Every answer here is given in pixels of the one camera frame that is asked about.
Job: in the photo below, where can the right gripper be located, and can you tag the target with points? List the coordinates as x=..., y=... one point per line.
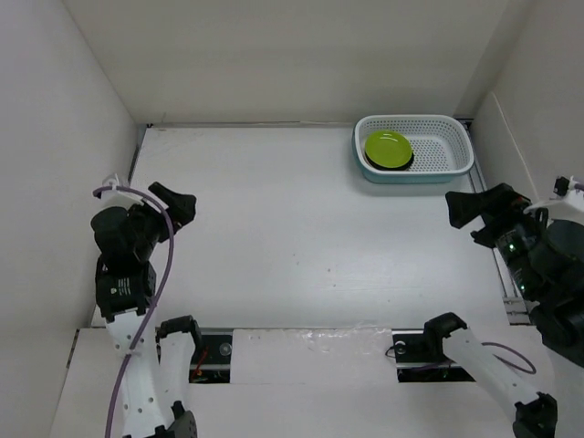
x=499, y=203

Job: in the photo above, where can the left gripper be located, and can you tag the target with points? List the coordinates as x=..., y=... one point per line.
x=182, y=204

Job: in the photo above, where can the large black plate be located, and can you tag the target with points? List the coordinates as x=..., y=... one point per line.
x=392, y=166

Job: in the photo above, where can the green plate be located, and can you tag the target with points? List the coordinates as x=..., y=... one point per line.
x=388, y=148

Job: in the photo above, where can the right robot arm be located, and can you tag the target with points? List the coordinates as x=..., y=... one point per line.
x=535, y=374

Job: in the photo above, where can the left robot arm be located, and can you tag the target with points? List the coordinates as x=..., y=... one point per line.
x=155, y=356

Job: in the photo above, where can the white and teal plastic bin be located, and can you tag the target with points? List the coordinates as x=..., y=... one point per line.
x=441, y=148

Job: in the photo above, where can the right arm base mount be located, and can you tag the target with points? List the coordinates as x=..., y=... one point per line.
x=416, y=362

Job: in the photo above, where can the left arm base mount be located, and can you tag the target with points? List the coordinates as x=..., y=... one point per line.
x=211, y=361

